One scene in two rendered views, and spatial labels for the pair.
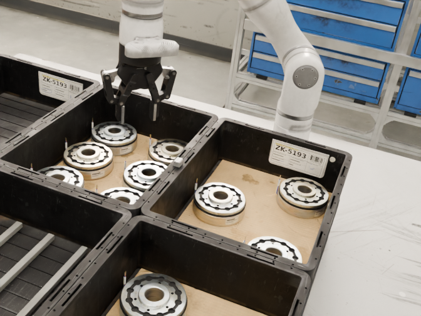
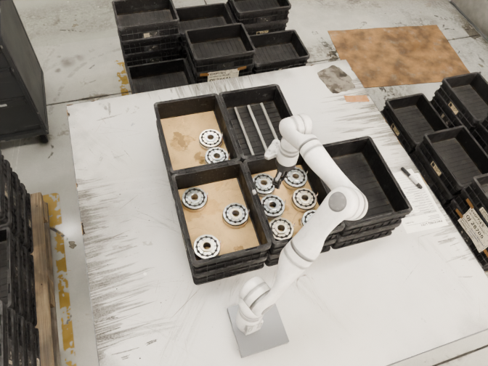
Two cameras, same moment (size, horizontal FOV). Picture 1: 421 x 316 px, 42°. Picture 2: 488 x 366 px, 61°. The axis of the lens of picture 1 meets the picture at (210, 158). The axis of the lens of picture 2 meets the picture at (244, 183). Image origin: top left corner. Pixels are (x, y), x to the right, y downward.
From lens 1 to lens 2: 1.79 m
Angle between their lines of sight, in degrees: 85
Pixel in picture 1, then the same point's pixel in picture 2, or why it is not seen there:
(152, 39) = (275, 149)
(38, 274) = (258, 149)
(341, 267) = (179, 269)
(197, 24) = not seen: outside the picture
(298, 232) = (196, 229)
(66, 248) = not seen: hidden behind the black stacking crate
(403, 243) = (155, 315)
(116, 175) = (288, 205)
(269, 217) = (213, 228)
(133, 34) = not seen: hidden behind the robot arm
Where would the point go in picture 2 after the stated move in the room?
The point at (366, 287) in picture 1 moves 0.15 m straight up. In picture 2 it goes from (162, 265) to (159, 250)
